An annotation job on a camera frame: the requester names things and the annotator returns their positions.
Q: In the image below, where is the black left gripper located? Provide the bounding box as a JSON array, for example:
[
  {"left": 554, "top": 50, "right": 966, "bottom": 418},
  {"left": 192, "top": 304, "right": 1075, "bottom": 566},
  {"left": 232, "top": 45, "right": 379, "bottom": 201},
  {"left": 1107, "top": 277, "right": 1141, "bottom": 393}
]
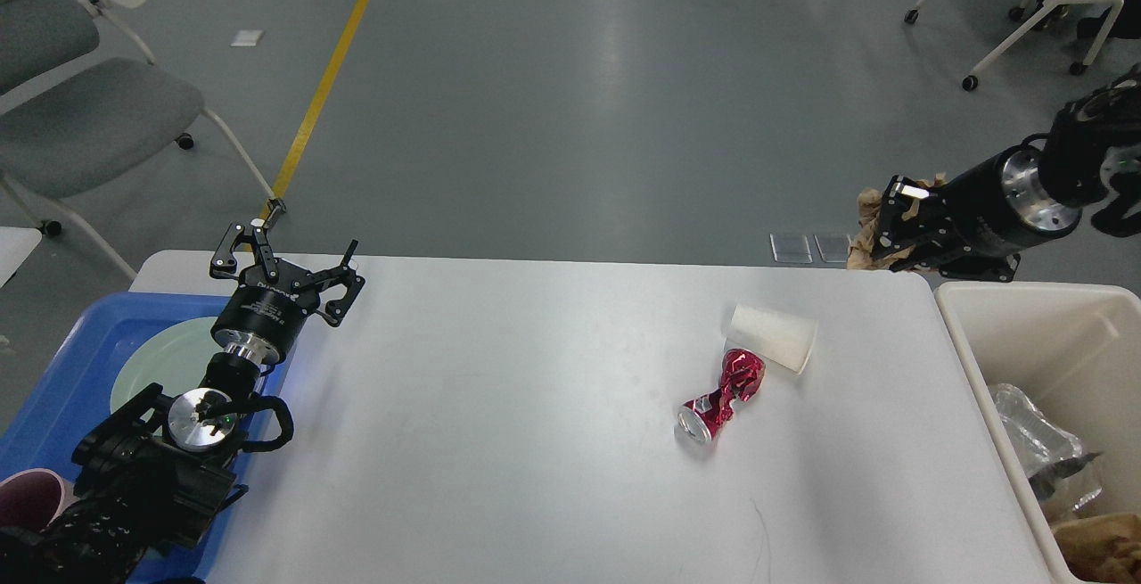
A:
[{"left": 210, "top": 221, "right": 365, "bottom": 365}]

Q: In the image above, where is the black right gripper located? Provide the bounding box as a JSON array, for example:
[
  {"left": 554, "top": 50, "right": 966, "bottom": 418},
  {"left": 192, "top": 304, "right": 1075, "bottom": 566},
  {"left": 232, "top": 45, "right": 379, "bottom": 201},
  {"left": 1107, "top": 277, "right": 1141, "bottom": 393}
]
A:
[{"left": 879, "top": 145, "right": 1081, "bottom": 283}]

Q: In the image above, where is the brown paper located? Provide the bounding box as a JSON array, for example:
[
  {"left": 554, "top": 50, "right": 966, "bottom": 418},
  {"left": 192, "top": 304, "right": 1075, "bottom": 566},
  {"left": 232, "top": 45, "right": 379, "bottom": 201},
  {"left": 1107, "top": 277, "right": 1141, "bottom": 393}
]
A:
[{"left": 845, "top": 172, "right": 947, "bottom": 270}]

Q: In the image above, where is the light green plate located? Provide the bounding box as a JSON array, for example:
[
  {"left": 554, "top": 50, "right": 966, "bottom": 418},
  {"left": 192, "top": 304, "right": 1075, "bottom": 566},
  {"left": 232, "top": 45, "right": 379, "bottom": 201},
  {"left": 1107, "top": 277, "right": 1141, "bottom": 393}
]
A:
[{"left": 110, "top": 317, "right": 224, "bottom": 413}]

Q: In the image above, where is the crushed red can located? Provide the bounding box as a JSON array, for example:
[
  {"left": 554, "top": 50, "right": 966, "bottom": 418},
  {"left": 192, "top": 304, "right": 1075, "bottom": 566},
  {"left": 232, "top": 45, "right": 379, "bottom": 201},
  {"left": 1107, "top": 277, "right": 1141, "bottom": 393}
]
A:
[{"left": 677, "top": 348, "right": 766, "bottom": 445}]

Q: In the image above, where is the aluminium foil tray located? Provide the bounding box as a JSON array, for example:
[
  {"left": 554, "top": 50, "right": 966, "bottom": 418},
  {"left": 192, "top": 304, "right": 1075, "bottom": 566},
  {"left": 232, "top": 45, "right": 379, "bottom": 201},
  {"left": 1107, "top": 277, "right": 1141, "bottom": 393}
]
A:
[{"left": 988, "top": 383, "right": 1104, "bottom": 524}]

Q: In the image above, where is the brown paper bag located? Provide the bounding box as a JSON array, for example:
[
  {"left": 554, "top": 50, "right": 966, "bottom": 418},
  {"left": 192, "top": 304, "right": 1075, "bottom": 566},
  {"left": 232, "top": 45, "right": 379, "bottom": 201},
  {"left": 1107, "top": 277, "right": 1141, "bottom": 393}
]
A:
[{"left": 1052, "top": 514, "right": 1140, "bottom": 583}]

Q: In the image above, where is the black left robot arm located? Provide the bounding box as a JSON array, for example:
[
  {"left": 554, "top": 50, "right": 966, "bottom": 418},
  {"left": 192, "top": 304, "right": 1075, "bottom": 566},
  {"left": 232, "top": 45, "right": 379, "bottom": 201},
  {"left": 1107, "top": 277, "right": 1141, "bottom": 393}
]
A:
[{"left": 3, "top": 224, "right": 365, "bottom": 583}]

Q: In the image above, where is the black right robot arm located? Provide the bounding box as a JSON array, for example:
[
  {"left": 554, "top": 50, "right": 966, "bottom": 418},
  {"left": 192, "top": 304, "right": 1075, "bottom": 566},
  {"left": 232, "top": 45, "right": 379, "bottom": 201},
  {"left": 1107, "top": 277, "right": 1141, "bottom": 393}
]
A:
[{"left": 869, "top": 65, "right": 1140, "bottom": 283}]

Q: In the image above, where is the grey floor plate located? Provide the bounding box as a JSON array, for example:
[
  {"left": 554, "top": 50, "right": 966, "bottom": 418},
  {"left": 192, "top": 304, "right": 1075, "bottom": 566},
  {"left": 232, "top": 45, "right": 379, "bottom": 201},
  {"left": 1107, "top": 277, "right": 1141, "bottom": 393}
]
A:
[
  {"left": 812, "top": 232, "right": 853, "bottom": 263},
  {"left": 769, "top": 232, "right": 814, "bottom": 266}
]

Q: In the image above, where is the beige plastic bin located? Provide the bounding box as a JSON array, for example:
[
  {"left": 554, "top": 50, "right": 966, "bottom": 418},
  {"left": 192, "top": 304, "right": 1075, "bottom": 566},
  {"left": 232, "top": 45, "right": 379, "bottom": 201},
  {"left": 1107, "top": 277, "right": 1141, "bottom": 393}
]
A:
[{"left": 936, "top": 282, "right": 1140, "bottom": 583}]

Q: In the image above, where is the grey chair left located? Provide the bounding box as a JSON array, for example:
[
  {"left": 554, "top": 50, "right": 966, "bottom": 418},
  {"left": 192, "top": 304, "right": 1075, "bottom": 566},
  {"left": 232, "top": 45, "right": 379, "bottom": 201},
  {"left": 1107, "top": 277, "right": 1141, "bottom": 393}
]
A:
[{"left": 1, "top": 0, "right": 286, "bottom": 278}]

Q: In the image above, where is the pink mug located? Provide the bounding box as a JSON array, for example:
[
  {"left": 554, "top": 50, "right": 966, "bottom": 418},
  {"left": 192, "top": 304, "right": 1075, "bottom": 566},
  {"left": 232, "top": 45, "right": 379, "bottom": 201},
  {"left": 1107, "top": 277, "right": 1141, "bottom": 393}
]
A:
[{"left": 1, "top": 469, "right": 78, "bottom": 532}]

